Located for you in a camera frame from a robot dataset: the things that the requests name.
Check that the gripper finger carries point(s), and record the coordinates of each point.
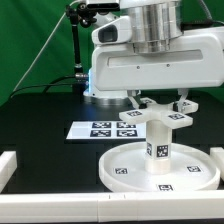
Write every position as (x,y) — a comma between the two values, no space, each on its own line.
(134,97)
(178,106)

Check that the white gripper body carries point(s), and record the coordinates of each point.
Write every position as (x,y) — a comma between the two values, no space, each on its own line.
(194,60)

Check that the white cross-shaped table base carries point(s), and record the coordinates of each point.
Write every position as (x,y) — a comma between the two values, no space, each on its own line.
(166,113)

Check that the white round table top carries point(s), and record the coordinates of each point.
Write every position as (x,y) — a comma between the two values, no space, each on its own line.
(123,169)

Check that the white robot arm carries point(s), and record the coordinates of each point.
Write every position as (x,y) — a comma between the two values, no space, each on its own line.
(139,45)

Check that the white marker sheet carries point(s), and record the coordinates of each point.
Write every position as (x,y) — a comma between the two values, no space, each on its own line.
(111,130)

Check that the white front fence bar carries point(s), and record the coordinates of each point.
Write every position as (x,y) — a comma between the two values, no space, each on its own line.
(108,207)

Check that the white left fence block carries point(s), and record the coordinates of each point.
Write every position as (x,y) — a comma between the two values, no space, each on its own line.
(8,165)

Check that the black camera stand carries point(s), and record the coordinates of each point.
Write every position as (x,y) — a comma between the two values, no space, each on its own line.
(83,16)

